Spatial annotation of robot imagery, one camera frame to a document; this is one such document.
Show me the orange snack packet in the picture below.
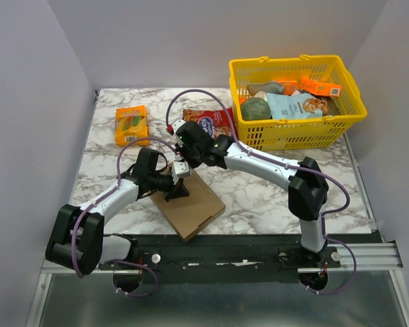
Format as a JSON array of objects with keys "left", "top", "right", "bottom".
[{"left": 115, "top": 106, "right": 149, "bottom": 147}]

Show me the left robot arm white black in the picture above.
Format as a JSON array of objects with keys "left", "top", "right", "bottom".
[{"left": 45, "top": 149, "right": 191, "bottom": 277}]

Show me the green round melon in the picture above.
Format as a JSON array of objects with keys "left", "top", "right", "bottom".
[{"left": 240, "top": 97, "right": 271, "bottom": 121}]

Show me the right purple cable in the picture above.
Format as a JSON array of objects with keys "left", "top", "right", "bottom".
[{"left": 165, "top": 89, "right": 357, "bottom": 296}]

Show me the grey pouch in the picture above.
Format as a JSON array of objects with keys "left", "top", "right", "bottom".
[{"left": 247, "top": 81, "right": 285, "bottom": 95}]

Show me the red candy bag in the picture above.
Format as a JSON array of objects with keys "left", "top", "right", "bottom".
[{"left": 183, "top": 107, "right": 237, "bottom": 139}]

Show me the orange carton box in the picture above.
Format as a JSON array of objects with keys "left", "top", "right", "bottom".
[{"left": 299, "top": 78, "right": 342, "bottom": 97}]

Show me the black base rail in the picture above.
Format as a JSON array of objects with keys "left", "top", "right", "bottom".
[{"left": 95, "top": 233, "right": 386, "bottom": 285}]

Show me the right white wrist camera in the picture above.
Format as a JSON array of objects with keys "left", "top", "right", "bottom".
[{"left": 166, "top": 119, "right": 185, "bottom": 136}]

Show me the light blue chips bag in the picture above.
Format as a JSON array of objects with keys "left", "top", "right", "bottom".
[{"left": 266, "top": 93, "right": 332, "bottom": 120}]

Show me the brown cardboard express box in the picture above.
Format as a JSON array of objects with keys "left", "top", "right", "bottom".
[{"left": 150, "top": 170, "right": 226, "bottom": 243}]

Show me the aluminium frame profile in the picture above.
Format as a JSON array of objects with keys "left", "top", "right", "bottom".
[{"left": 27, "top": 233, "right": 409, "bottom": 326}]

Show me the yellow plastic basket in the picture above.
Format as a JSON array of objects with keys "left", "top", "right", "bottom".
[{"left": 229, "top": 54, "right": 367, "bottom": 151}]

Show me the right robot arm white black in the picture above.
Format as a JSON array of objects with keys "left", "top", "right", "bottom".
[{"left": 168, "top": 119, "right": 329, "bottom": 267}]

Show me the small orange box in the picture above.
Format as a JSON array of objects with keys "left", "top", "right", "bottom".
[{"left": 275, "top": 80, "right": 299, "bottom": 95}]

